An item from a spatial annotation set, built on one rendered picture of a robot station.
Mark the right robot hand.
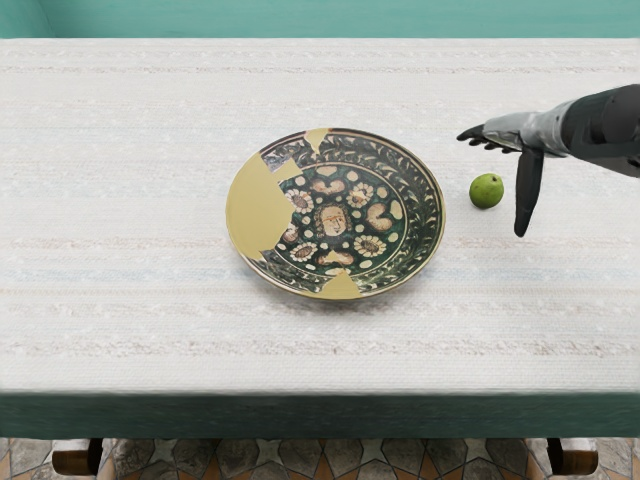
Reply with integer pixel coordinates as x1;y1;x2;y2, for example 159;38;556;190
456;102;575;239

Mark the green round fruit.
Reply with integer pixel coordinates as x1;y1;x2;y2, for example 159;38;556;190
468;172;505;210

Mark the patterned ceramic plate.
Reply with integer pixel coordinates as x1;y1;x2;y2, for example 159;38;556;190
224;126;447;302

